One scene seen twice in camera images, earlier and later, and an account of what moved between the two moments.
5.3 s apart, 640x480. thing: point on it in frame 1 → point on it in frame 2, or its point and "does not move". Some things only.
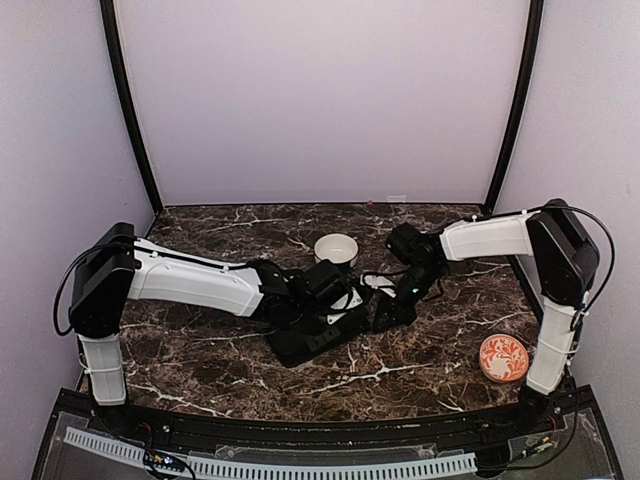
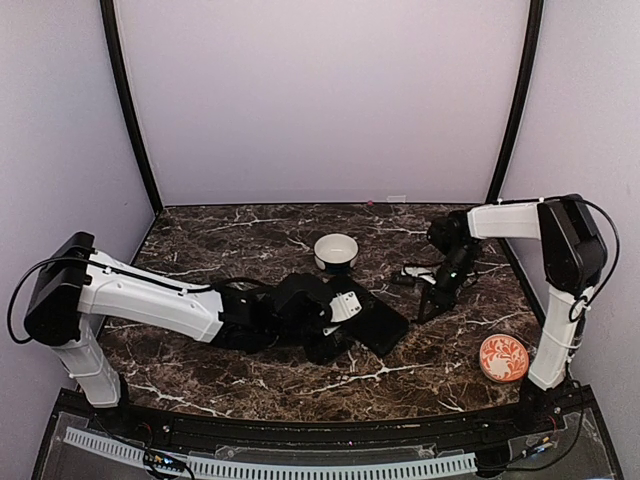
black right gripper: x=401 y=315 → x=443 y=299
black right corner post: x=523 y=101 does not move
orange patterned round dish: x=504 y=357 does not move
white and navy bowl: x=338 y=248 does not move
